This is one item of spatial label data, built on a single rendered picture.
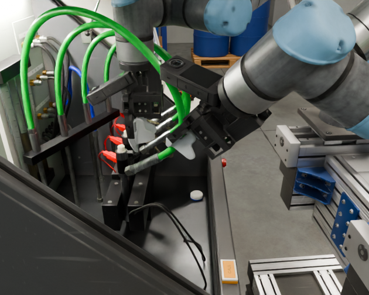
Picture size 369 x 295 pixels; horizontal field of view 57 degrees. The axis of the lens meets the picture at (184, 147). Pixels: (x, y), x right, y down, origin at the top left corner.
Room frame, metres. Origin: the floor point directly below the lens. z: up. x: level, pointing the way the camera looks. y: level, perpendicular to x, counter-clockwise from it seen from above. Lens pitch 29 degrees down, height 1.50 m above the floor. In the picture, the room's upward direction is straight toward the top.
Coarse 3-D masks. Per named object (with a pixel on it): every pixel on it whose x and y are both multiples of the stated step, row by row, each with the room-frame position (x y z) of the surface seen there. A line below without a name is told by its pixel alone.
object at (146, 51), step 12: (48, 12) 0.65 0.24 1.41; (60, 12) 0.64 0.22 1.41; (72, 12) 0.63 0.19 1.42; (84, 12) 0.62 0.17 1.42; (96, 12) 0.62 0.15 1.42; (36, 24) 0.67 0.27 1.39; (108, 24) 0.60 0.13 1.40; (132, 36) 0.59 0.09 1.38; (24, 48) 0.68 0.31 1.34; (144, 48) 0.58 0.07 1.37; (24, 60) 0.69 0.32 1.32; (156, 60) 0.57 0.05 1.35; (24, 72) 0.69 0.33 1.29; (24, 84) 0.69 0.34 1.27; (168, 84) 0.56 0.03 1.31; (24, 96) 0.70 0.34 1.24; (180, 96) 0.56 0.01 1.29; (24, 108) 0.70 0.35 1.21; (180, 108) 0.55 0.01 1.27; (180, 120) 0.55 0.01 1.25
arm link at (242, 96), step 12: (240, 60) 0.43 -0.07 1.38; (228, 72) 0.44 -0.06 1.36; (240, 72) 0.42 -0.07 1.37; (228, 84) 0.43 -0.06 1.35; (240, 84) 0.41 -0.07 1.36; (228, 96) 0.43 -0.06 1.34; (240, 96) 0.41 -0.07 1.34; (252, 96) 0.40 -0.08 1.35; (240, 108) 0.42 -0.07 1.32; (252, 108) 0.41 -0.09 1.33; (264, 108) 0.42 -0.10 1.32
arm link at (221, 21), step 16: (192, 0) 0.67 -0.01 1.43; (208, 0) 0.64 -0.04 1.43; (224, 0) 0.61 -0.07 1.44; (240, 0) 0.62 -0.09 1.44; (256, 0) 0.67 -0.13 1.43; (192, 16) 0.66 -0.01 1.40; (208, 16) 0.63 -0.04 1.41; (224, 16) 0.60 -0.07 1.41; (240, 16) 0.62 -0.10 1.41; (224, 32) 0.61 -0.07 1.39; (240, 32) 0.62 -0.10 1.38
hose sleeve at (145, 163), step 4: (152, 156) 0.58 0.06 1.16; (156, 156) 0.57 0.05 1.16; (144, 160) 0.58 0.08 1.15; (148, 160) 0.58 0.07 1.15; (152, 160) 0.57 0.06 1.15; (156, 160) 0.57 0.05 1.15; (160, 160) 0.57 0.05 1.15; (136, 164) 0.59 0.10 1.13; (140, 164) 0.58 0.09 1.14; (144, 164) 0.58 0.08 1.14; (148, 164) 0.58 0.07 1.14; (152, 164) 0.58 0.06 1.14; (132, 168) 0.59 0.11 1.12; (136, 168) 0.59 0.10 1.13; (140, 168) 0.58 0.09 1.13; (144, 168) 0.58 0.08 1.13; (132, 172) 0.59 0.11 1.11; (136, 172) 0.59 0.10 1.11
